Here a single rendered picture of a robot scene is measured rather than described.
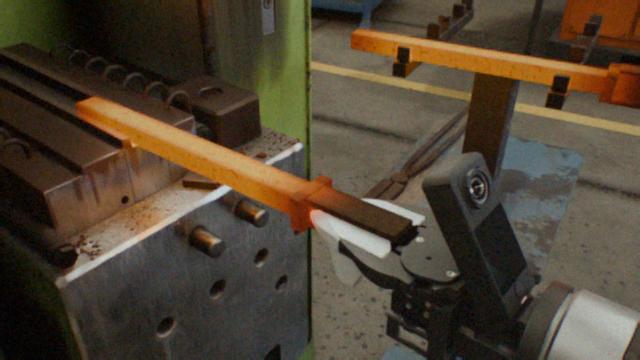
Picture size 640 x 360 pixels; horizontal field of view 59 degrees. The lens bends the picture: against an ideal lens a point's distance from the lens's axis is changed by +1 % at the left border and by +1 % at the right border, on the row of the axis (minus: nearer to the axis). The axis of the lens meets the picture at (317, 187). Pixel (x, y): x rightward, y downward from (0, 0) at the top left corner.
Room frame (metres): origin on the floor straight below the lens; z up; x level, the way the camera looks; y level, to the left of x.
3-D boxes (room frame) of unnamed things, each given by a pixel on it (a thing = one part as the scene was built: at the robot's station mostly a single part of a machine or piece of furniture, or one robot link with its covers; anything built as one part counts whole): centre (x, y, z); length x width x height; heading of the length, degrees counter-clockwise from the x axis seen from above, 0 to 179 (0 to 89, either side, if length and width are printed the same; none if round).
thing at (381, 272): (0.33, -0.06, 1.02); 0.09 x 0.05 x 0.02; 53
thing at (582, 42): (0.84, -0.29, 1.02); 0.23 x 0.06 x 0.02; 60
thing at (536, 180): (0.84, -0.29, 0.75); 0.40 x 0.30 x 0.02; 150
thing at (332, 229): (0.36, -0.02, 0.99); 0.09 x 0.03 x 0.06; 53
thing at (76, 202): (0.69, 0.38, 0.96); 0.42 x 0.20 x 0.09; 51
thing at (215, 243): (0.53, 0.13, 0.87); 0.04 x 0.03 x 0.03; 51
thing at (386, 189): (0.99, -0.26, 0.77); 0.60 x 0.04 x 0.01; 145
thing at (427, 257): (0.31, -0.12, 0.99); 0.12 x 0.08 x 0.09; 51
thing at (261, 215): (0.59, 0.09, 0.87); 0.04 x 0.03 x 0.03; 51
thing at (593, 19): (0.94, -0.35, 1.02); 0.23 x 0.06 x 0.02; 60
